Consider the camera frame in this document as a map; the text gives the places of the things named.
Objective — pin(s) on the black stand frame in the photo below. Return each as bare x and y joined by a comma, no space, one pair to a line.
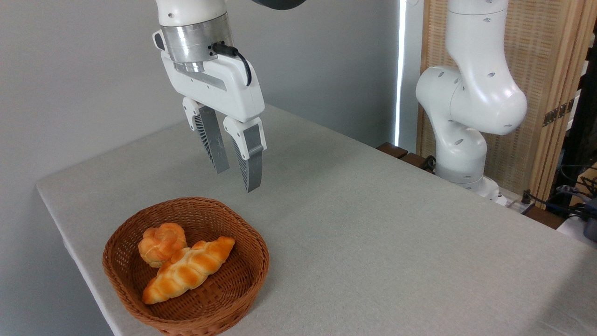
580,121

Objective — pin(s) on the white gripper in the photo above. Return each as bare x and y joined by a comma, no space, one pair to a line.
219,88

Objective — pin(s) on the brown wicker basket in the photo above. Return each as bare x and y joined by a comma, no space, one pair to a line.
219,289

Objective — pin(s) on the grey tablecloth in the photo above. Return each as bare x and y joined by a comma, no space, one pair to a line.
373,233

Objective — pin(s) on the bamboo folding screen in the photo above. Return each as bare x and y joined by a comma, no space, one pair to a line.
545,56

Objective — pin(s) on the brass screen hinge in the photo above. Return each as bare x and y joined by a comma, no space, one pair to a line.
557,113

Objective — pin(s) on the round knotted bread roll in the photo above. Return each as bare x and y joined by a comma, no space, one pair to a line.
158,245

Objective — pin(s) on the blue grey box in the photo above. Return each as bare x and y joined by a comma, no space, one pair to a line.
591,224

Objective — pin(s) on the brown wooden plank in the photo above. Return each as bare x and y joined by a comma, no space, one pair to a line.
415,161
392,150

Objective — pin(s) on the long braided bread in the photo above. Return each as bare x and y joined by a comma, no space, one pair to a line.
186,270

